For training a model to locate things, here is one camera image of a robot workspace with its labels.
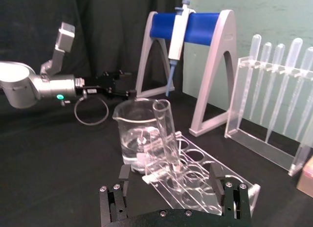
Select clear glass test tube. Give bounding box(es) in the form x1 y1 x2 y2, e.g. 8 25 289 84
152 99 183 173

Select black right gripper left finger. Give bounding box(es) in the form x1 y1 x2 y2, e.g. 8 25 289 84
98 164 131 227

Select black backdrop curtain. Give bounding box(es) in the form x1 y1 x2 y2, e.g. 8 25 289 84
0 0 186 100

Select clear glass beaker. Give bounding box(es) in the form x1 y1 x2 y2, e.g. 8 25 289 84
112 98 172 174

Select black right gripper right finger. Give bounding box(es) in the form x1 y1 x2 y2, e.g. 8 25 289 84
209 162 253 223

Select black table cloth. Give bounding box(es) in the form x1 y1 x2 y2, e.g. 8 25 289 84
0 89 313 227

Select thin dark looped cable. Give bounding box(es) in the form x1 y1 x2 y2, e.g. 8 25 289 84
73 94 110 126

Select grey stand with blue bar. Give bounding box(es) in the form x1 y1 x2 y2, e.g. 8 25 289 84
134 9 238 137

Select clear acrylic test tube rack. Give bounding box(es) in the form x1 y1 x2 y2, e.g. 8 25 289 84
142 131 261 217

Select clear acrylic dropper rack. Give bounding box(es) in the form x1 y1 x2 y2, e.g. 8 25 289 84
224 56 313 177

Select white and blue pipette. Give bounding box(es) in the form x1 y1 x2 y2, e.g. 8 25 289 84
165 0 191 97

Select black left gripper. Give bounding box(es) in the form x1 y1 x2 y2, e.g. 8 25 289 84
75 69 137 101

